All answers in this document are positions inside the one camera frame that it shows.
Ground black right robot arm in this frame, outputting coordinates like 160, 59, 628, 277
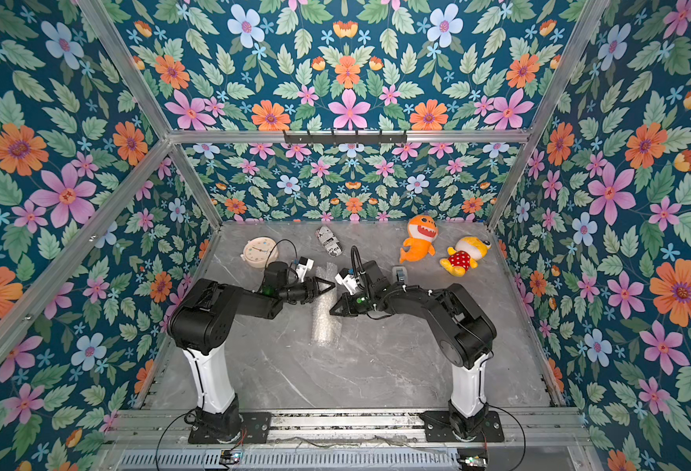
330, 261, 497, 441

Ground black hook rail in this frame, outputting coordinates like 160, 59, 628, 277
283, 131, 408, 145

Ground white tape dispenser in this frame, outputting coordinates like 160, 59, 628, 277
392, 265, 408, 285

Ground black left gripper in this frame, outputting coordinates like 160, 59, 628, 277
279, 277, 336, 305

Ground pink round alarm clock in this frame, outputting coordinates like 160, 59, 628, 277
241, 237, 279, 269

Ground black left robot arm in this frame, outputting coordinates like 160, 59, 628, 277
167, 261, 336, 445

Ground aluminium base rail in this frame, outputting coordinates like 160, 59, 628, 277
94, 406, 602, 470

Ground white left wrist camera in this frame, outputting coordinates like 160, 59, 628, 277
294, 256, 314, 283

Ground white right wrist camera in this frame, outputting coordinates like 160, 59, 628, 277
335, 268, 362, 296

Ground orange shark plush toy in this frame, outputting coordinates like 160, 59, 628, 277
399, 215, 439, 264

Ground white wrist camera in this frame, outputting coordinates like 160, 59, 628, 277
294, 256, 314, 283
335, 268, 362, 296

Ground yellow plush toy red shorts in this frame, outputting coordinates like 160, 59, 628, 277
440, 237, 491, 277

